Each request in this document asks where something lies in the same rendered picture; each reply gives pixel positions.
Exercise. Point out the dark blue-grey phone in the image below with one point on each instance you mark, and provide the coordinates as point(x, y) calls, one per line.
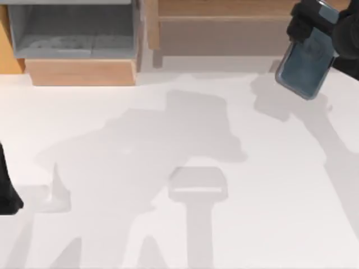
point(307, 70)

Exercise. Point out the wooden open shelf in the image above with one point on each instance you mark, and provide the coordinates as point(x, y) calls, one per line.
point(218, 30)

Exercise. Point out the pale wooden drawer front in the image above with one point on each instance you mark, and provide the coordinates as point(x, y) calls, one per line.
point(80, 72)

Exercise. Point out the grey pierced drawer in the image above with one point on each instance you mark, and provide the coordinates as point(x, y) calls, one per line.
point(73, 30)

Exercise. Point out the wooden cupboard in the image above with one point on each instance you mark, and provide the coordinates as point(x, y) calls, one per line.
point(6, 50)

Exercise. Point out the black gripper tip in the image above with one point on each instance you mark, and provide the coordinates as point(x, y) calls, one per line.
point(6, 193)

